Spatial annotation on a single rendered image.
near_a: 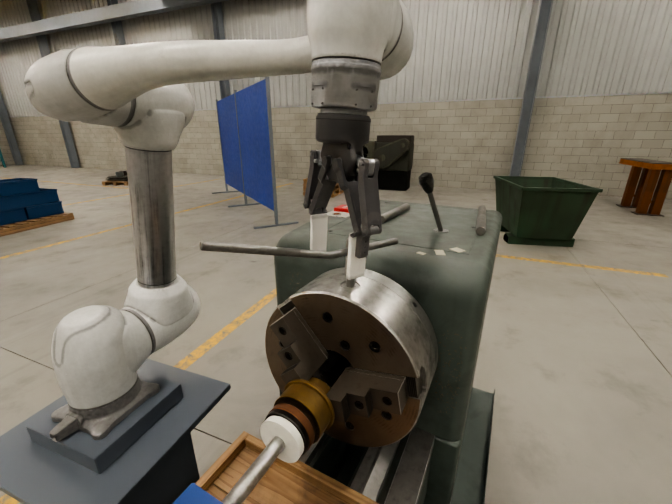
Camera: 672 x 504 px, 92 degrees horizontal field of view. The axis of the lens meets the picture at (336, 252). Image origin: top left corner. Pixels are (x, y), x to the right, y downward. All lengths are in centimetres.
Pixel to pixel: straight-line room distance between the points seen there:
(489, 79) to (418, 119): 204
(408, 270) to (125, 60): 59
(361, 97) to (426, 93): 1031
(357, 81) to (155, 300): 80
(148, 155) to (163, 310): 42
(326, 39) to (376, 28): 6
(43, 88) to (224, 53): 33
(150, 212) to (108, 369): 39
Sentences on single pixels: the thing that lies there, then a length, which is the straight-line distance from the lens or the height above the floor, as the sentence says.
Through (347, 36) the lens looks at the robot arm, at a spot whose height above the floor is 159.
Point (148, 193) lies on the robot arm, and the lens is 93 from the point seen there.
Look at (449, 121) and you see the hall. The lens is 1056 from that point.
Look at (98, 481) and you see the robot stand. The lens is 104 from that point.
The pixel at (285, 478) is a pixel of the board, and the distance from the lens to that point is 73.
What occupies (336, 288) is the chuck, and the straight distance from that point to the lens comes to 55.
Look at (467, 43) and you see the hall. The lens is 1086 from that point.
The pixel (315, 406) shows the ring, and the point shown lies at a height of 111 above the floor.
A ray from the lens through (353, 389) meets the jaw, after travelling 54.
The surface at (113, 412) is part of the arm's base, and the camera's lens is 106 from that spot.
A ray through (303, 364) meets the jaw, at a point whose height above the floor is 113.
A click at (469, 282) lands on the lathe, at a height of 123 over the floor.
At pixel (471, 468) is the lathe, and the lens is 123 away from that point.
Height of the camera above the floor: 148
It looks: 20 degrees down
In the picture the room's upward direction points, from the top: straight up
